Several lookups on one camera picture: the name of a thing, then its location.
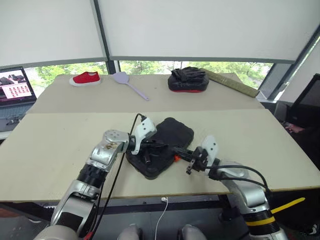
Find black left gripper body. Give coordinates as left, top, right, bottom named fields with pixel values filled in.
left=139, top=140, right=169, bottom=156

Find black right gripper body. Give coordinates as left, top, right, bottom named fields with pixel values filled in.
left=191, top=146, right=209, bottom=174

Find grey rounded shape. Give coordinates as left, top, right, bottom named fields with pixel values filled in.
left=177, top=224, right=201, bottom=240
left=117, top=224, right=144, bottom=240

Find black red-rimmed cushion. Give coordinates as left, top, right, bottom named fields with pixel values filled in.
left=167, top=72, right=210, bottom=94

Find lilac plastic spatula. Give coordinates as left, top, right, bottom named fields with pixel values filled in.
left=111, top=71, right=150, bottom=102

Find black gloves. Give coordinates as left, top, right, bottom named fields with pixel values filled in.
left=171, top=66, right=207, bottom=82

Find olive rolled mat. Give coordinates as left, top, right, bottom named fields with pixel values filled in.
left=203, top=69, right=260, bottom=99

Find red canvas shoe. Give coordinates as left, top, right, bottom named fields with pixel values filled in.
left=69, top=71, right=103, bottom=88

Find black monitor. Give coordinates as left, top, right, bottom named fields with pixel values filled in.
left=284, top=73, right=320, bottom=131

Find white roller blind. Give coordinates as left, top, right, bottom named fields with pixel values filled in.
left=97, top=0, right=320, bottom=64
left=0, top=0, right=110, bottom=67

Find open laptop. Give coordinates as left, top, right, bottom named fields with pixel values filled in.
left=0, top=66, right=38, bottom=103

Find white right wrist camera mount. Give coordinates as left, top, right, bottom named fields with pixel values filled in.
left=201, top=134, right=221, bottom=166

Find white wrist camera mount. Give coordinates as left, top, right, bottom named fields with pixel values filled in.
left=129, top=117, right=158, bottom=156
left=201, top=134, right=221, bottom=166

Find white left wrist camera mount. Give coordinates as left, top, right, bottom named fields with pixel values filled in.
left=129, top=117, right=158, bottom=156

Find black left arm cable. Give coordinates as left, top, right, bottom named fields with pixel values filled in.
left=83, top=113, right=149, bottom=239

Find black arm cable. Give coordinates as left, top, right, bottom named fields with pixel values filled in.
left=83, top=113, right=149, bottom=239
left=208, top=164, right=271, bottom=193

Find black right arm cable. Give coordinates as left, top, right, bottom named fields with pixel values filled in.
left=208, top=164, right=271, bottom=193

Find white charging cable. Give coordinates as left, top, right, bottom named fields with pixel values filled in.
left=154, top=196, right=169, bottom=240

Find yellow strap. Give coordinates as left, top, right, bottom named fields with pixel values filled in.
left=271, top=197, right=306, bottom=215

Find dark grey window post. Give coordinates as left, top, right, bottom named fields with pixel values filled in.
left=91, top=0, right=121, bottom=76

